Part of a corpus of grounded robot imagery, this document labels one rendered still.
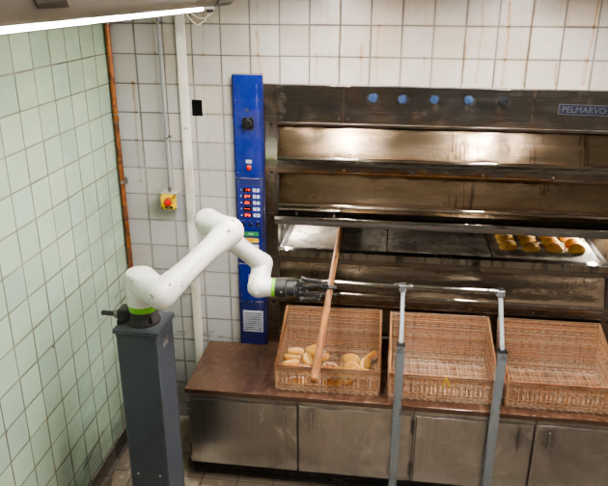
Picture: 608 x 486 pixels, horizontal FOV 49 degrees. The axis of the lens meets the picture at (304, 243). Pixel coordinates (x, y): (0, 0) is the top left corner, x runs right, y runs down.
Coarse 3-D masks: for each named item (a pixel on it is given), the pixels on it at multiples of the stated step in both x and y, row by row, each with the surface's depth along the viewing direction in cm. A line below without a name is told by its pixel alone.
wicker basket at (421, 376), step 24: (408, 312) 377; (408, 336) 379; (432, 336) 377; (456, 336) 375; (480, 336) 374; (408, 360) 379; (432, 360) 378; (456, 360) 377; (408, 384) 341; (432, 384) 339; (456, 384) 338; (480, 384) 336
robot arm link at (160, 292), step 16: (208, 224) 293; (224, 224) 286; (240, 224) 289; (208, 240) 283; (224, 240) 284; (192, 256) 279; (208, 256) 281; (176, 272) 274; (192, 272) 277; (144, 288) 272; (160, 288) 269; (176, 288) 272; (160, 304) 269
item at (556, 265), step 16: (304, 256) 377; (320, 256) 376; (352, 256) 373; (368, 256) 372; (384, 256) 371; (400, 256) 370; (416, 256) 369; (432, 256) 368; (448, 256) 368; (464, 256) 368; (480, 256) 368; (592, 272) 358
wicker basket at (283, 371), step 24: (288, 312) 386; (312, 312) 384; (336, 312) 383; (360, 312) 381; (288, 336) 387; (312, 336) 386; (336, 336) 384; (360, 336) 383; (336, 360) 379; (360, 360) 380; (288, 384) 350; (312, 384) 349; (336, 384) 347; (360, 384) 345
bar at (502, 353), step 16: (400, 288) 335; (416, 288) 335; (432, 288) 333; (448, 288) 332; (464, 288) 332; (480, 288) 331; (496, 288) 331; (400, 320) 329; (400, 336) 326; (400, 352) 323; (400, 368) 326; (496, 368) 321; (400, 384) 330; (496, 384) 322; (400, 400) 333; (496, 400) 326; (400, 416) 336; (496, 416) 329; (496, 432) 332
